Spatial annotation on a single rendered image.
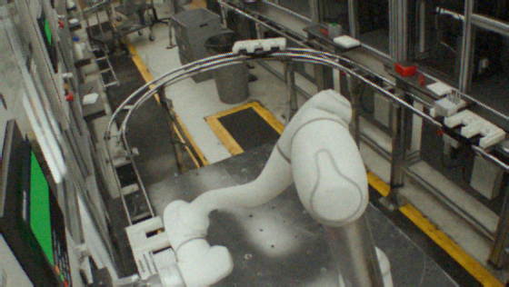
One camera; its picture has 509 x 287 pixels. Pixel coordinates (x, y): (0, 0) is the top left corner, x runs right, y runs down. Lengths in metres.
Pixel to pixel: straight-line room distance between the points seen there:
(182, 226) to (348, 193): 0.65
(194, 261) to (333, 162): 0.61
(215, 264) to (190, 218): 0.16
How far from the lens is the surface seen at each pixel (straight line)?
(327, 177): 0.80
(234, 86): 4.24
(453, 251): 2.73
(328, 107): 0.96
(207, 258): 1.29
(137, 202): 2.20
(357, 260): 1.02
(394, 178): 2.84
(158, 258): 1.52
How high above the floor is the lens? 1.97
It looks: 32 degrees down
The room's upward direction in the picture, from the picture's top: 9 degrees counter-clockwise
